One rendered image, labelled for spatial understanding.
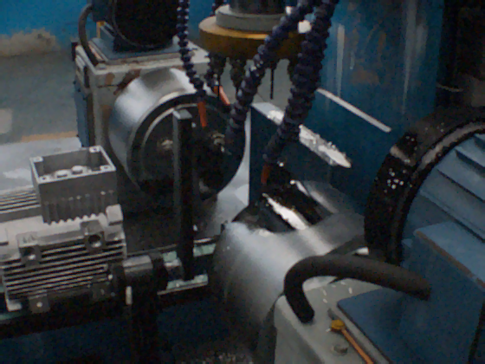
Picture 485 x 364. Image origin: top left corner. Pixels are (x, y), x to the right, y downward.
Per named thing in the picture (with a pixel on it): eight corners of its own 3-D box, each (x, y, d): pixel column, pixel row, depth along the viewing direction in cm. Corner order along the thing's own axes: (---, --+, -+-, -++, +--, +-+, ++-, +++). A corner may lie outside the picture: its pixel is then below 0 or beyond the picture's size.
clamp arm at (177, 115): (192, 269, 98) (190, 108, 87) (199, 280, 95) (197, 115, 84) (170, 274, 97) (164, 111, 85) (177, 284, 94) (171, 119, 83)
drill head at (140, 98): (193, 143, 164) (193, 47, 153) (254, 206, 134) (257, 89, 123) (97, 158, 155) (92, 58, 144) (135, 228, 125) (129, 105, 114)
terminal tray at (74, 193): (102, 185, 105) (100, 145, 102) (119, 213, 97) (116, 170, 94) (34, 198, 101) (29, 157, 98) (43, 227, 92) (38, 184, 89)
